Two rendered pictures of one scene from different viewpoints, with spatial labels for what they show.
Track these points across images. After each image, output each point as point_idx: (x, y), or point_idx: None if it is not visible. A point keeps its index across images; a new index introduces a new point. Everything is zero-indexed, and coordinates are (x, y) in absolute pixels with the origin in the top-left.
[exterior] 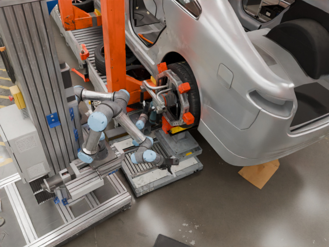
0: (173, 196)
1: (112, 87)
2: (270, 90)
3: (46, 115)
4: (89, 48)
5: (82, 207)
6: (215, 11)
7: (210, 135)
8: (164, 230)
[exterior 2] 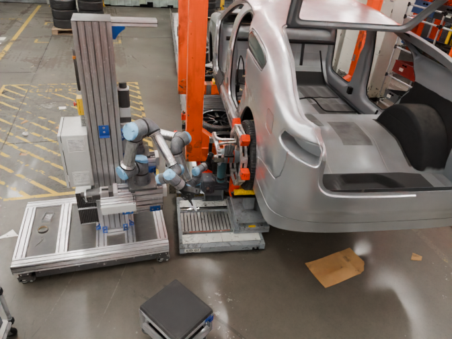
0: (218, 264)
1: None
2: (295, 130)
3: (98, 125)
4: None
5: (118, 239)
6: (276, 62)
7: (259, 191)
8: (192, 292)
